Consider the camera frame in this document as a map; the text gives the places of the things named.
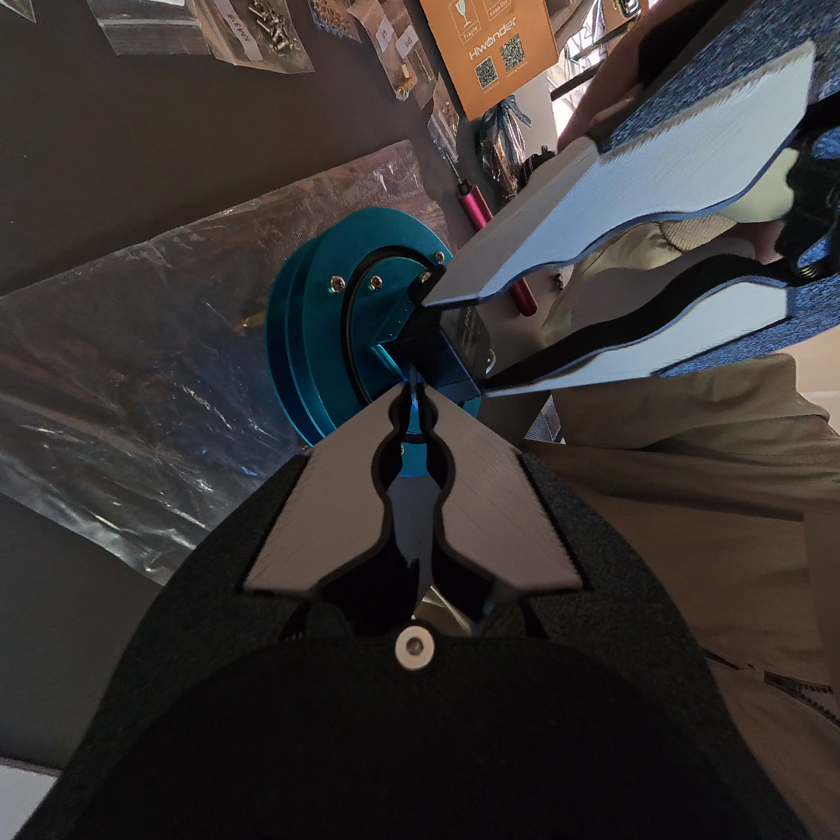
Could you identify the large clear plastic bag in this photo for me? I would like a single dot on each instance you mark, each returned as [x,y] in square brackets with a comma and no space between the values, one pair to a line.
[164,367]

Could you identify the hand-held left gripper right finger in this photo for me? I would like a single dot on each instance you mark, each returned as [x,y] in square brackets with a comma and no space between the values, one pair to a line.
[505,525]

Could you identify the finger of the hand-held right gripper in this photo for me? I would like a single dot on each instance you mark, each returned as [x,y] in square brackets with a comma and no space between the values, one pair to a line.
[656,157]
[689,334]

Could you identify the orange cardboard box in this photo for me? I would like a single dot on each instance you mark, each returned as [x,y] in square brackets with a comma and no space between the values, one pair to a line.
[446,59]

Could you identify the black servo motor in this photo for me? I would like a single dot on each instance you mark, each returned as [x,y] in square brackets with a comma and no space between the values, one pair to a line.
[453,354]

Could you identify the red screwdriver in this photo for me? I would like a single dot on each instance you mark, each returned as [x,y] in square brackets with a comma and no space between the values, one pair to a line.
[476,207]

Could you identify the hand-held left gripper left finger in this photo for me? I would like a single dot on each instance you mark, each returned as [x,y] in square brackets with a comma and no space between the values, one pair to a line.
[321,525]

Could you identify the pile of small screw bags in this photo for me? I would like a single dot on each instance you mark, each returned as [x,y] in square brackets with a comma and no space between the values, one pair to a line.
[262,33]

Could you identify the person's right hand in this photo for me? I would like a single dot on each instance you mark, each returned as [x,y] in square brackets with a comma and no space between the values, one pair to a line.
[604,92]

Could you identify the dark grey desk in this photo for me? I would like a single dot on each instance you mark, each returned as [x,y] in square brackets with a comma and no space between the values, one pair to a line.
[131,170]

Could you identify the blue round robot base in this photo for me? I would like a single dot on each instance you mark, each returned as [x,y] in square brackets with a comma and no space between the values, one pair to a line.
[308,315]

